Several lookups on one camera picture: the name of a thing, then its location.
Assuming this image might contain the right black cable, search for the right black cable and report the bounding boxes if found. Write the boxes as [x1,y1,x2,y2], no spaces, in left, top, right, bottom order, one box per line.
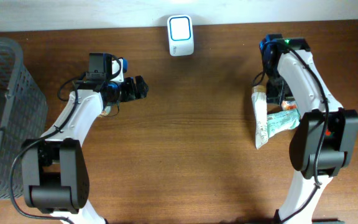
[252,43,331,223]

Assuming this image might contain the green lid jar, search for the green lid jar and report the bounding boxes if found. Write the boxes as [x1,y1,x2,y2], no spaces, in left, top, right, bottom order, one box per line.
[98,106,112,118]

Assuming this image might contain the grey plastic basket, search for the grey plastic basket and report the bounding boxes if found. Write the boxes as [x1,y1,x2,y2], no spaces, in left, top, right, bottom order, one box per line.
[0,38,48,200]

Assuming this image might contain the light green wipes packet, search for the light green wipes packet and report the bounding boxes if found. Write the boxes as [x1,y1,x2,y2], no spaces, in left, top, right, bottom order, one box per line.
[267,109,300,138]

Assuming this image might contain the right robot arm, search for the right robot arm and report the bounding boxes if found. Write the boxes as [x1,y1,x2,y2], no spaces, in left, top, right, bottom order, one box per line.
[259,34,358,223]

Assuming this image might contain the black cable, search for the black cable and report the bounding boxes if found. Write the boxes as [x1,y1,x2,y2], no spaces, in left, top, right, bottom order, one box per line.
[8,55,124,224]
[252,43,331,223]

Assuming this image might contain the white tube gold cap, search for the white tube gold cap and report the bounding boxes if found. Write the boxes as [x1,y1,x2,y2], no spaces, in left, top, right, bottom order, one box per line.
[251,85,269,149]

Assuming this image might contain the left black cable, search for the left black cable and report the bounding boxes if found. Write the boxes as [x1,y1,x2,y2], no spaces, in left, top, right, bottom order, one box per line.
[8,55,124,224]

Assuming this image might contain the orange Kleenex tissue pack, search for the orange Kleenex tissue pack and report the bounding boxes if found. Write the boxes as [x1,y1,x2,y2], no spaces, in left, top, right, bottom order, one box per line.
[281,100,298,111]

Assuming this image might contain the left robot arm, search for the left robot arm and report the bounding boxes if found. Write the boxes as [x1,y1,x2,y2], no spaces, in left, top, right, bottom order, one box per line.
[14,53,149,223]

